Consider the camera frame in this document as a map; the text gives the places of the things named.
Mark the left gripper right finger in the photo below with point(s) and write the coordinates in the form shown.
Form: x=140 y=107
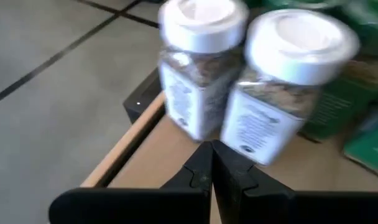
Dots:
x=285 y=208

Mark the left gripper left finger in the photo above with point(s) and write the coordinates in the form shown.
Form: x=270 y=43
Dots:
x=145 y=207

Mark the white-lid bagel seasoning jar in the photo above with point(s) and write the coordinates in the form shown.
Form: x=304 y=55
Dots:
x=203 y=31
x=288 y=93

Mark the wooden shelf with black frame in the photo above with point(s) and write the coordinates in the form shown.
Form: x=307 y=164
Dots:
x=164 y=161

